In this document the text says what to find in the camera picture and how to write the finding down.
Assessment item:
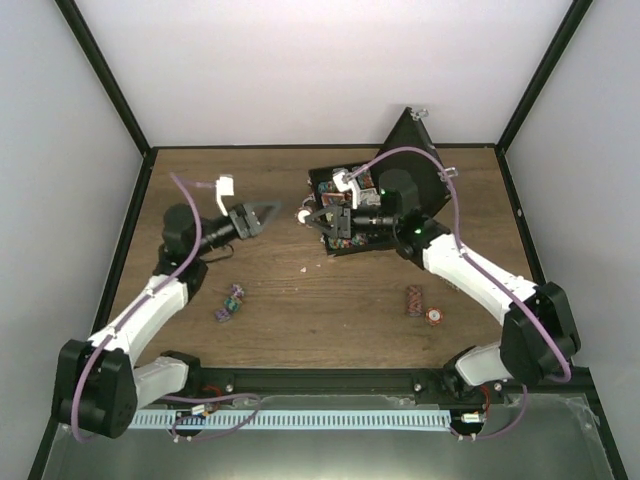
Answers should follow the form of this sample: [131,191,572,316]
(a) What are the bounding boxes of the black frame post left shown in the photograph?
[53,0,150,147]

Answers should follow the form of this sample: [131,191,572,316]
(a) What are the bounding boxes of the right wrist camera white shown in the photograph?
[332,169,362,210]

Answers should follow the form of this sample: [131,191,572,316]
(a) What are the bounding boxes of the black poker set case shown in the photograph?
[303,107,451,261]

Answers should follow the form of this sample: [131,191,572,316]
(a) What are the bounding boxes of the black frame post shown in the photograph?
[53,0,150,147]
[496,0,595,146]

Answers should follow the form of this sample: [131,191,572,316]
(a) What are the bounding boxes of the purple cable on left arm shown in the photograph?
[72,172,221,444]

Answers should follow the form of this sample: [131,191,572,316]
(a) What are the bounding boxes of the purple poker chip stack near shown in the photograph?
[214,309,233,323]

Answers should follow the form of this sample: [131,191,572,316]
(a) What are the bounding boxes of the light blue slotted cable duct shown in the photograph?
[130,410,451,432]

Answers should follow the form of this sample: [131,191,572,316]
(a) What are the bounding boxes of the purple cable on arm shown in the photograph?
[72,172,221,444]
[349,147,572,441]

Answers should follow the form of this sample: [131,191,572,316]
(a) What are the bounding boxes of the purple poker chip stack far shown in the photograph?
[231,284,245,299]

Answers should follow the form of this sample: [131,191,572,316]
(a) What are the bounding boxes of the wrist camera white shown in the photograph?
[214,175,235,216]
[332,169,362,210]

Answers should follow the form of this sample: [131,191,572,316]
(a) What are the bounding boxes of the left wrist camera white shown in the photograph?
[214,175,235,216]

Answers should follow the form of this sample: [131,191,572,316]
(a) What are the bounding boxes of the black frame post right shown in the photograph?
[496,0,595,146]

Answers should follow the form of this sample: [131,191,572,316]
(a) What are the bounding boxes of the orange poker chip flat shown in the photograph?
[425,308,443,326]

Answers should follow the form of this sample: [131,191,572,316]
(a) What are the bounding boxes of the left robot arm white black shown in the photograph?
[52,201,282,438]

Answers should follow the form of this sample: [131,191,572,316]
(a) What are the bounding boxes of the brown poker chip roll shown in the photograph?
[406,285,424,317]

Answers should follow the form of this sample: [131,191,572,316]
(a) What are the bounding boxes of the black frame rail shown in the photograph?
[92,147,156,334]
[494,144,574,369]

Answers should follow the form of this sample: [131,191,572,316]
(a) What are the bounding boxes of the chips row in case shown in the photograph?
[327,236,368,250]

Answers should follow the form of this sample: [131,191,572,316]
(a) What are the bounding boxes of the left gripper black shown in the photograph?
[193,200,283,258]

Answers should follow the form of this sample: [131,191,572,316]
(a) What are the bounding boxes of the striped chip roll by arm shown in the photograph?
[444,280,459,291]

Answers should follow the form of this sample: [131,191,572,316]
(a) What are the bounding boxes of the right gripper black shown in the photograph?
[307,201,399,240]

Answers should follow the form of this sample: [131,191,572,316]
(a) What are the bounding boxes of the purple poker chip stack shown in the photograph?
[214,309,233,323]
[231,284,245,299]

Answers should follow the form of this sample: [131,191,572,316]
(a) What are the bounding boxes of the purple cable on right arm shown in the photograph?
[349,147,572,441]

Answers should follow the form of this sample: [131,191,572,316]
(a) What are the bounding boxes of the black frame rail left side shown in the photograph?
[92,147,156,334]

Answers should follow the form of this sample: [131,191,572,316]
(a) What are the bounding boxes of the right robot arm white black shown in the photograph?
[297,169,580,403]

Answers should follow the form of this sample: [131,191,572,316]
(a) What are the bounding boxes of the black front mounting rail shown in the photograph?
[184,367,591,406]

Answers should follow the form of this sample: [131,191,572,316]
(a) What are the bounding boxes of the metal sheet front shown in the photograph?
[42,395,615,479]

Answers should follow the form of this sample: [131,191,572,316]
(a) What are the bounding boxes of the black frame rail right side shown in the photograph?
[494,144,574,369]

